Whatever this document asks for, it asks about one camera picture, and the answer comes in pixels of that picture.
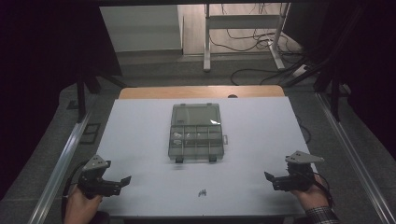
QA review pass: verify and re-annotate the clear plastic compartment box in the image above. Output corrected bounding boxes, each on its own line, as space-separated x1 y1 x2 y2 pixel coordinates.
167 103 229 164

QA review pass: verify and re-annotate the aluminium rail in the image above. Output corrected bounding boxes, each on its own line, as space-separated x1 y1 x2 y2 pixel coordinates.
315 92 396 224
27 112 92 224

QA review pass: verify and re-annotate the plaid right sleeve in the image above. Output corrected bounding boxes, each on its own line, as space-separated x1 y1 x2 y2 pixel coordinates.
304 205 341 224

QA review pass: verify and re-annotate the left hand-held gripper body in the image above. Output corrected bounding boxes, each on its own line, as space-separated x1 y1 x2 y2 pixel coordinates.
77 154 123 201

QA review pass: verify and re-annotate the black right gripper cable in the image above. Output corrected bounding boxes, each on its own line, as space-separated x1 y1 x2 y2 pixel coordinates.
313 171 336 209

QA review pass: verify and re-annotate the person's left hand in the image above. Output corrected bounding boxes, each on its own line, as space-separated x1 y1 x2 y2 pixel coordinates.
63 184 105 224

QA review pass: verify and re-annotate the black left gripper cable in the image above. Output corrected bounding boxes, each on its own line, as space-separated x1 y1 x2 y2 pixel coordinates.
61 160 91 222

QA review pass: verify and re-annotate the white power strip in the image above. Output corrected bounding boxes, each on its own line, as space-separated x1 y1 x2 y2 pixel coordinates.
291 63 310 78

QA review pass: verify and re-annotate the dark floor plate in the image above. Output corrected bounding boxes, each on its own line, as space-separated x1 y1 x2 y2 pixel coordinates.
79 122 102 146

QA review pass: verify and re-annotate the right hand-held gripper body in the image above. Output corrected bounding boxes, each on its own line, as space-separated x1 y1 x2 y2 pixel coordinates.
272 150 325 192

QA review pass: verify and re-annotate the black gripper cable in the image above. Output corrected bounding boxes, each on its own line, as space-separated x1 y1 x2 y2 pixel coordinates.
61 160 91 222
313 171 336 209

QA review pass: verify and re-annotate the person's right hand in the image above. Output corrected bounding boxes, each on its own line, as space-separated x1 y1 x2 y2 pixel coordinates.
290 173 331 213

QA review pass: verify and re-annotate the white cabinet panel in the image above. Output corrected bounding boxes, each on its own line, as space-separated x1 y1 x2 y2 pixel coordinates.
99 4 185 53

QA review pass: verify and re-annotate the tangle of black floor cables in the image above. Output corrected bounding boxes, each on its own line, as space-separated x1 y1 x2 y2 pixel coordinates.
207 3 316 87

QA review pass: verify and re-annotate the thin black cable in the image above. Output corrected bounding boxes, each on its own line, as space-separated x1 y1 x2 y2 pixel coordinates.
294 114 312 145

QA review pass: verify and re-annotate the white metal desk frame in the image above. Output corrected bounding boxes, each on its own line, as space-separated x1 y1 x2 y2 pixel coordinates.
202 3 291 73

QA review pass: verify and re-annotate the wooden table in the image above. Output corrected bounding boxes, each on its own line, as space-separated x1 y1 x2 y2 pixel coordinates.
118 85 286 101

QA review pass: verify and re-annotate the black metal stand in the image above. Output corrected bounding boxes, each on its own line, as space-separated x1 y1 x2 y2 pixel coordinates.
281 55 349 122
76 69 129 123

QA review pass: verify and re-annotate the white table board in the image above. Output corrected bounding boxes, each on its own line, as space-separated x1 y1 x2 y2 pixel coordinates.
92 96 319 218

